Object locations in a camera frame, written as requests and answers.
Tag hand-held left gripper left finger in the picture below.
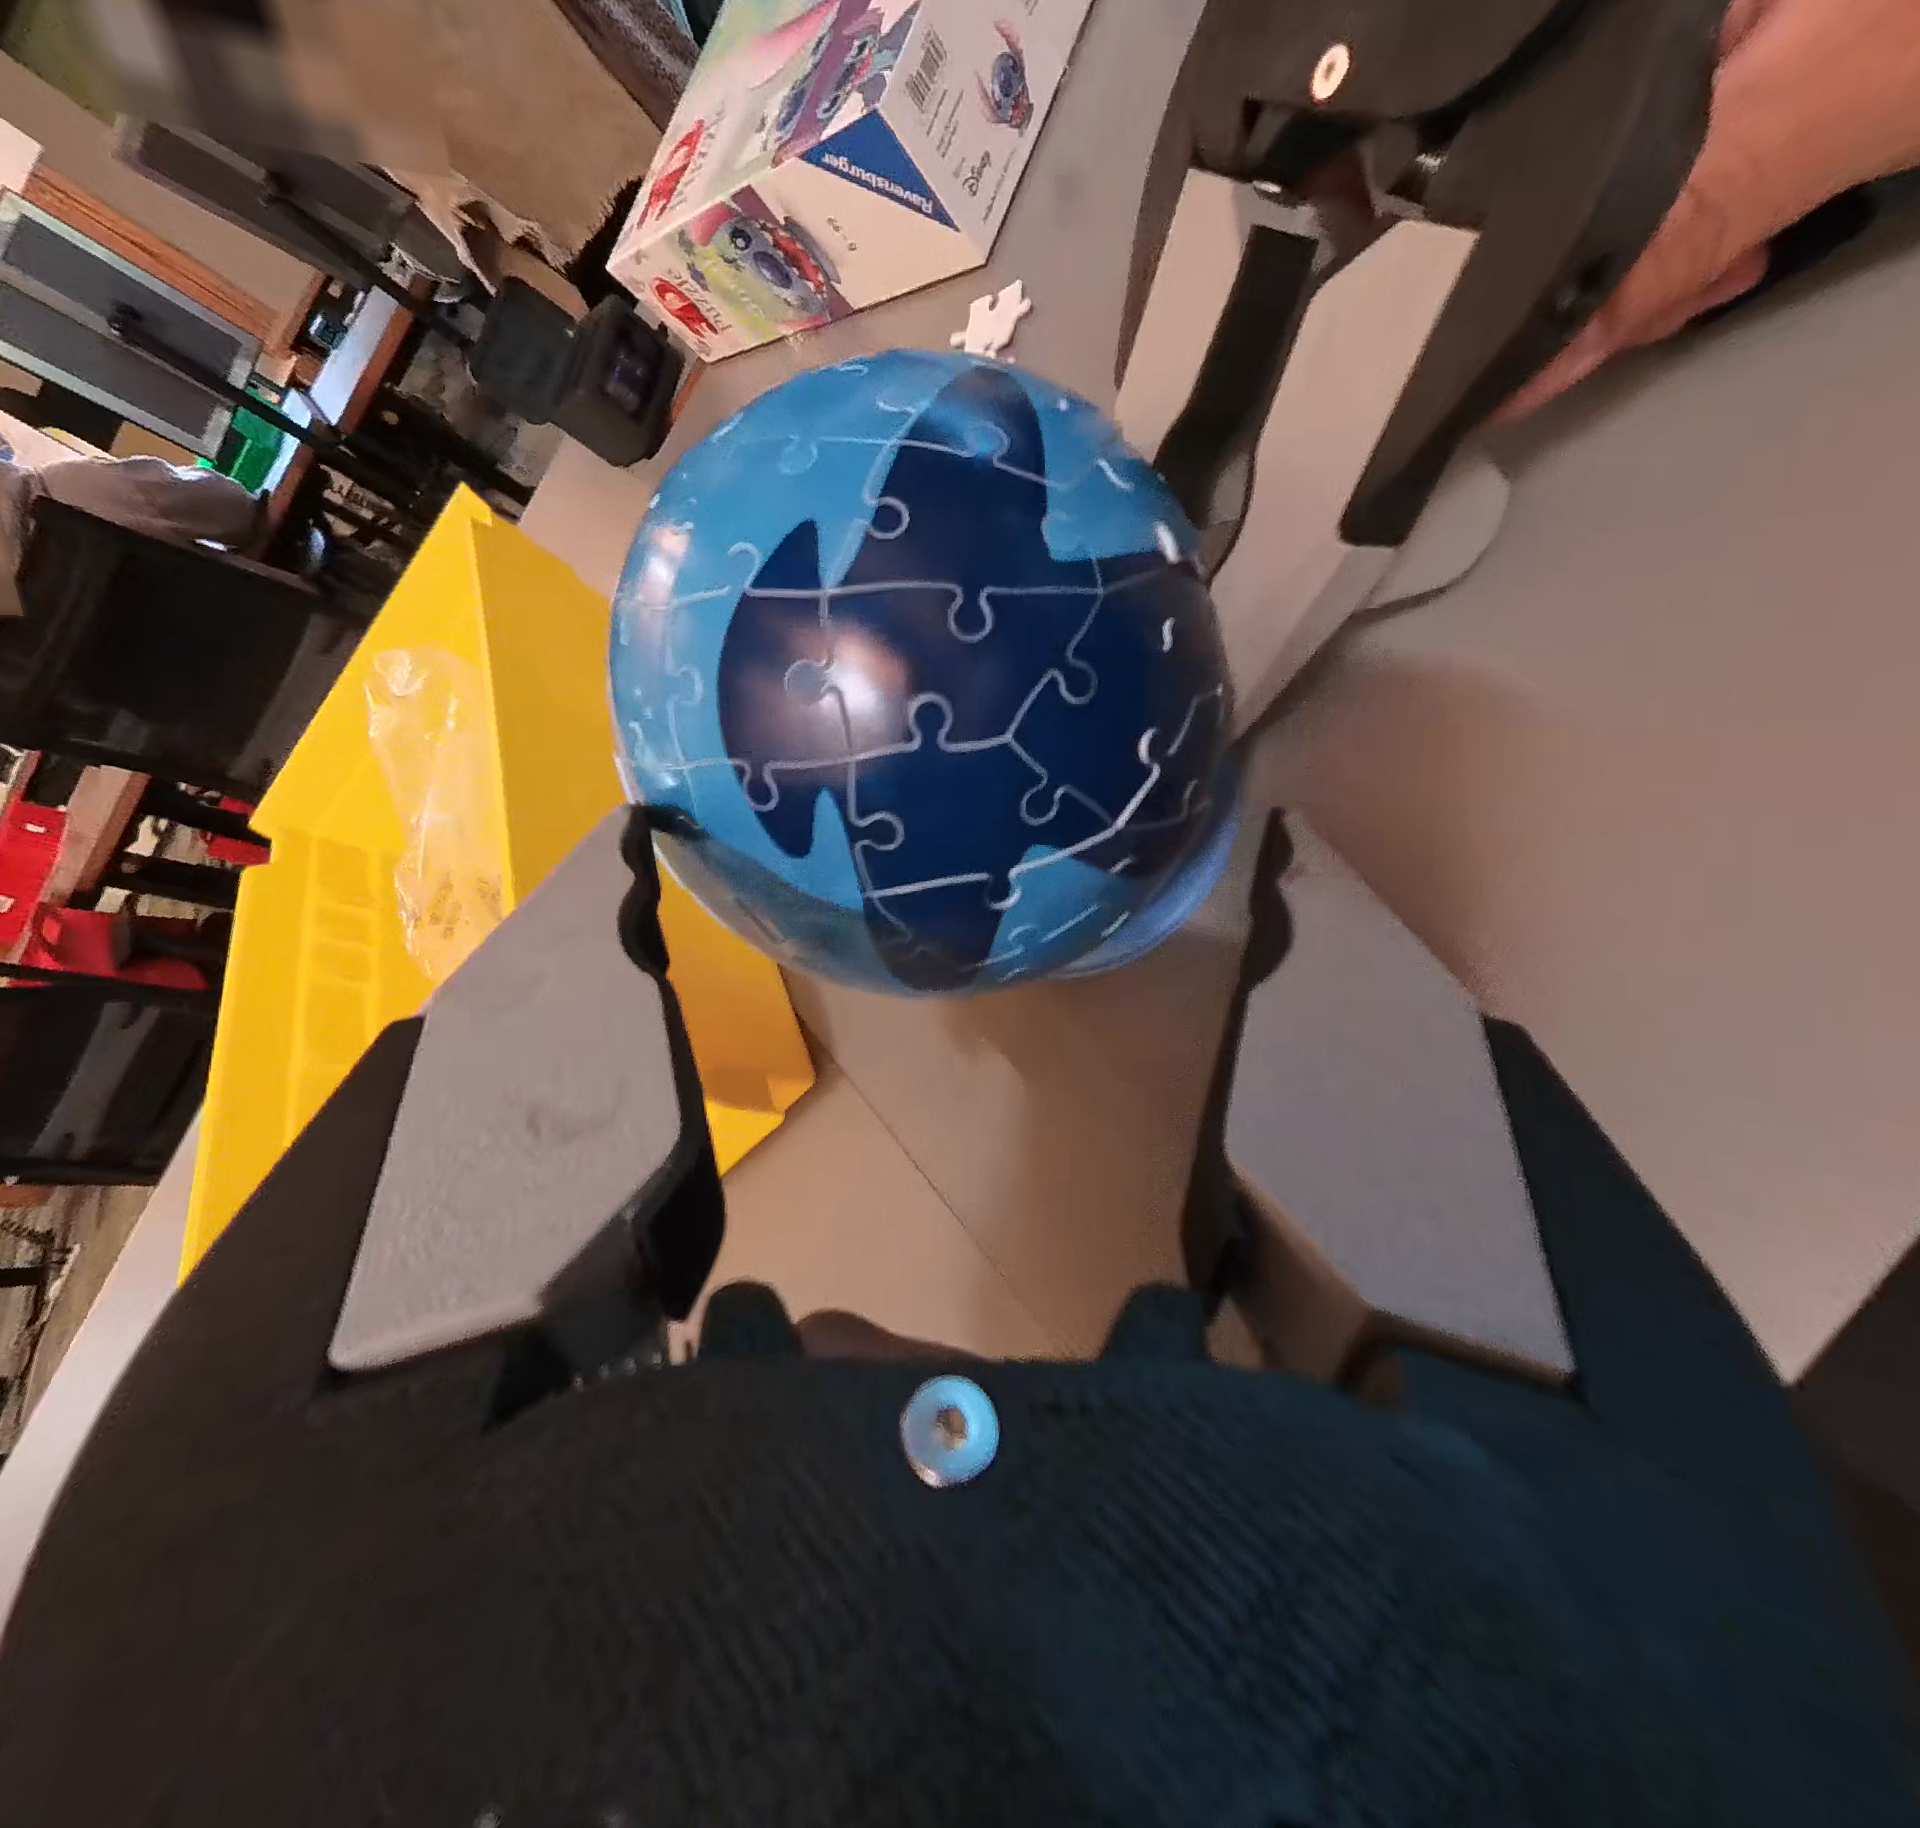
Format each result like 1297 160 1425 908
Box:
327 806 729 1378

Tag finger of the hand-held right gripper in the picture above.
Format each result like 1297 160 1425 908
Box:
1227 209 1486 727
1117 165 1324 512

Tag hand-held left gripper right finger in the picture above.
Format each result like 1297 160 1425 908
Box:
1179 807 1576 1378

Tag blue puzzle ball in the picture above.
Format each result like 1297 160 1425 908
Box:
607 348 1244 992

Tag white puzzle piece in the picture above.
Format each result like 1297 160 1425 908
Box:
947 278 1039 360

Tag cardboard puzzle box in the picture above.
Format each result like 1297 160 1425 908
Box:
603 0 1137 365

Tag person's right hand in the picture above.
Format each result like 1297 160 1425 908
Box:
1490 0 1920 426

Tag clear plastic bag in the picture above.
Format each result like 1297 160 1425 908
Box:
367 642 522 983

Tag yellow plastic bin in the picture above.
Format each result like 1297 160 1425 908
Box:
178 484 818 1288

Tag black charging case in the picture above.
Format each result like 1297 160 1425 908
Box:
468 275 693 469

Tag black draped furniture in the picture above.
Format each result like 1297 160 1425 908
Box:
0 492 361 756

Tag brown burlap cloth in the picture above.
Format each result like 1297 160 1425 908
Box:
345 0 722 270

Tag green plastic bin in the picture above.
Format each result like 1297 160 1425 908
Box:
224 389 324 487

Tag grey framed panel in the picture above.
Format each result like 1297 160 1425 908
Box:
0 194 263 426

